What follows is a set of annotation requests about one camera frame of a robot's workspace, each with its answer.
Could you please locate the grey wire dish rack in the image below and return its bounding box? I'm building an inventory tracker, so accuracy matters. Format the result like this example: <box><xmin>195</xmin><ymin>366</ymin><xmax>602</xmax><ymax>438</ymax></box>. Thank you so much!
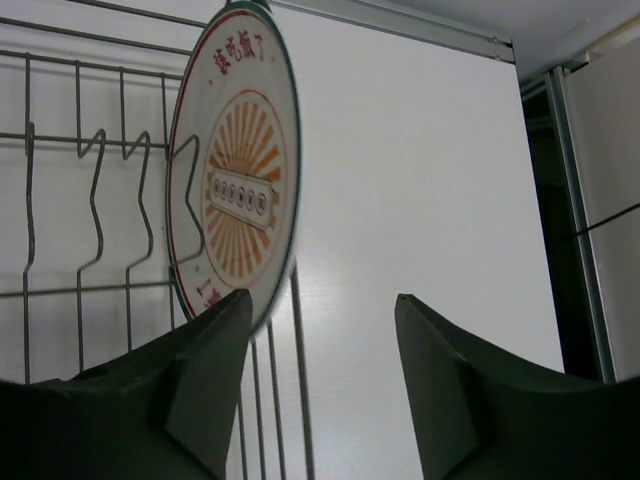
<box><xmin>1</xmin><ymin>1</ymin><xmax>306</xmax><ymax>479</ymax></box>

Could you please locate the orange sunburst white plate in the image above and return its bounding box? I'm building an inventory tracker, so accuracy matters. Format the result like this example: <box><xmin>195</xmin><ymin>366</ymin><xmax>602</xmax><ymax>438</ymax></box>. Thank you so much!
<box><xmin>165</xmin><ymin>1</ymin><xmax>303</xmax><ymax>331</ymax></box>

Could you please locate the aluminium table frame rail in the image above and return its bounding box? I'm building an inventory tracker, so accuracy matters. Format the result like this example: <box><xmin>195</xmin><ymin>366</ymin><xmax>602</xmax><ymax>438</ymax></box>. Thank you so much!
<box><xmin>273</xmin><ymin>1</ymin><xmax>614</xmax><ymax>381</ymax></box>

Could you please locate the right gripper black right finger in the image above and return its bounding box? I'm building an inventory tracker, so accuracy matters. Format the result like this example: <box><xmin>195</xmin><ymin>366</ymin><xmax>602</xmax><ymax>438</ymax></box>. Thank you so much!
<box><xmin>394</xmin><ymin>294</ymin><xmax>639</xmax><ymax>479</ymax></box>

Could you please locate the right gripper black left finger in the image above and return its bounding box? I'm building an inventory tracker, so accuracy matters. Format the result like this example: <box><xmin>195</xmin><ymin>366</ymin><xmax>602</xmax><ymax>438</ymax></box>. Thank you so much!
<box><xmin>1</xmin><ymin>290</ymin><xmax>252</xmax><ymax>479</ymax></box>

